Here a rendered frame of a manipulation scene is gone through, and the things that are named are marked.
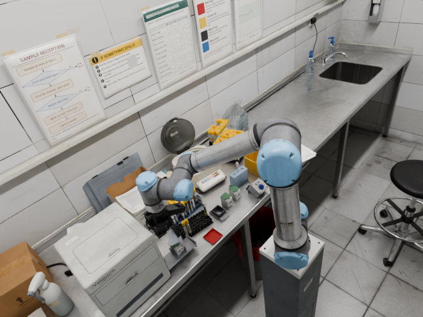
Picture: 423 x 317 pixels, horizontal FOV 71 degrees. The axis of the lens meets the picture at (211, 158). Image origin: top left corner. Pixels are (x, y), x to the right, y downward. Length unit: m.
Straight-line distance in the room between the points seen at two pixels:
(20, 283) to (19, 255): 0.15
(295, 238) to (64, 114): 1.10
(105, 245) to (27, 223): 0.58
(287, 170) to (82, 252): 0.78
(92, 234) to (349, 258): 1.82
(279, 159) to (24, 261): 1.13
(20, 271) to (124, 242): 0.49
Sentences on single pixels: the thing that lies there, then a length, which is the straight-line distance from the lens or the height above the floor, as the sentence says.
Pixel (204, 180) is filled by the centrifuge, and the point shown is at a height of 0.93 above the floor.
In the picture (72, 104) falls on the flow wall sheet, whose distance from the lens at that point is 1.49.
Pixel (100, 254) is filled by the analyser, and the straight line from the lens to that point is 1.16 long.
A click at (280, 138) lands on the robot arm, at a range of 0.81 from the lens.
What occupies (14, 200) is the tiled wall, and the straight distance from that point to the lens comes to 1.59.
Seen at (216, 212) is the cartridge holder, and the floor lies 0.91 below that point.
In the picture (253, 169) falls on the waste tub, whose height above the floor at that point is 0.92.
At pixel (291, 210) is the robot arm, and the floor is 1.31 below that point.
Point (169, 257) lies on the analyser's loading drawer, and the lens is 1.37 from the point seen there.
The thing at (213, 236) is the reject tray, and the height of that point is 0.88.
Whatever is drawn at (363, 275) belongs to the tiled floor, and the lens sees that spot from 2.41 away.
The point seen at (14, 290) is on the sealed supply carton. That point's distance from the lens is 1.45.
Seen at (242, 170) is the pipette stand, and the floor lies 0.97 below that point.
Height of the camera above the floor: 2.01
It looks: 37 degrees down
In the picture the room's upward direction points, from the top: 11 degrees counter-clockwise
